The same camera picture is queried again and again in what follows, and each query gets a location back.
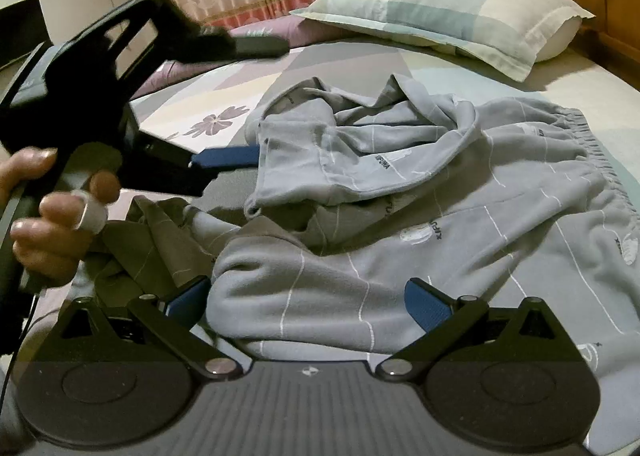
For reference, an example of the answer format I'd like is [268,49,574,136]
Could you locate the thin dark cable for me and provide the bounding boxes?
[0,289,42,417]

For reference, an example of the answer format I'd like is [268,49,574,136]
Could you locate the grey printed pajama pants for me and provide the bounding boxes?
[95,71,640,387]

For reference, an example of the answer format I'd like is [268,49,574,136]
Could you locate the patchwork flowered bed sheet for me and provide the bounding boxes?
[50,16,640,437]

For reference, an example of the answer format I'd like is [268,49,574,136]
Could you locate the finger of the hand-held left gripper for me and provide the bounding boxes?
[62,0,291,83]
[120,104,262,197]

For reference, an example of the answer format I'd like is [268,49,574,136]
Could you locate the pale checked pillow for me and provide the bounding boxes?
[290,0,597,84]

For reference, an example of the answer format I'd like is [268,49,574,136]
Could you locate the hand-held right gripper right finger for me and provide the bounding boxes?
[374,277,572,383]

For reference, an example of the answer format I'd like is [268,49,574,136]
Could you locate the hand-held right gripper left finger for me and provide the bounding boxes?
[51,275,247,381]

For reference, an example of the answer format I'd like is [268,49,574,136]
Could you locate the dark flat screen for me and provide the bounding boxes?
[0,0,51,72]

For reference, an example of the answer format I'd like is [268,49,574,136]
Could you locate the person's left hand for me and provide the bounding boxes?
[0,147,122,288]

